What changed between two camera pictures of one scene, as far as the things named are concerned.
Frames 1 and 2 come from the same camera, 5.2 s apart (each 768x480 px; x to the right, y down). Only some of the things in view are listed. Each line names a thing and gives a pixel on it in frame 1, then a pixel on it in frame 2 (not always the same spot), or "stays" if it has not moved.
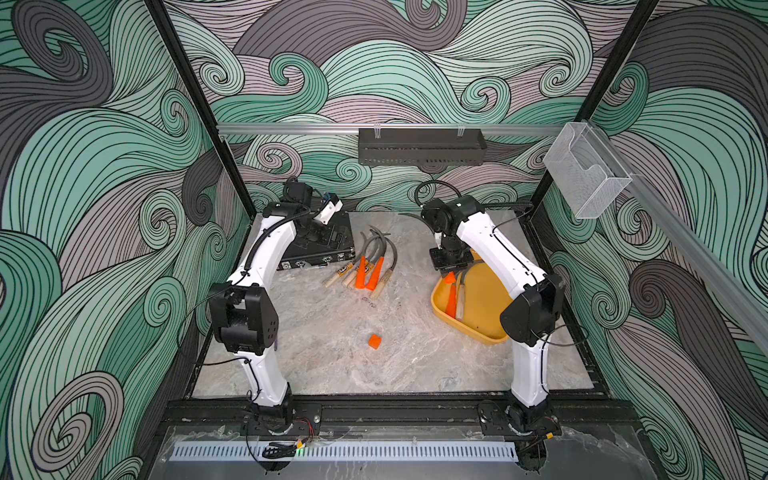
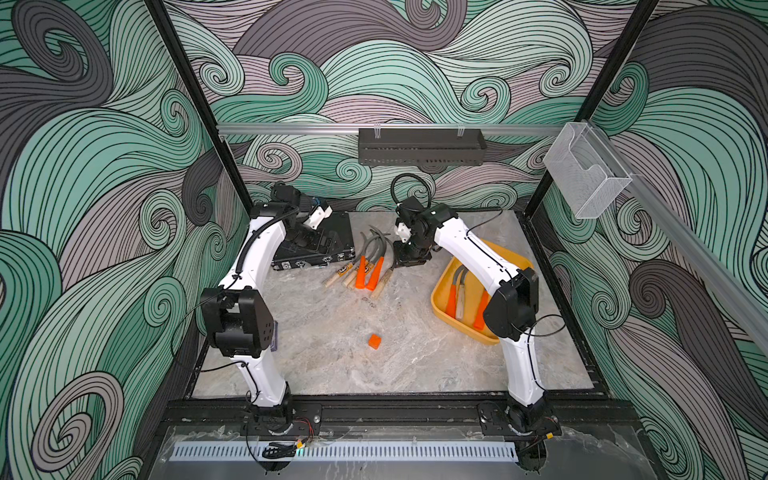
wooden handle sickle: (461, 294) stays
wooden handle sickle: (379, 286) stays
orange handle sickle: (375, 278) stays
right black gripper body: (450, 257) -> (411, 252)
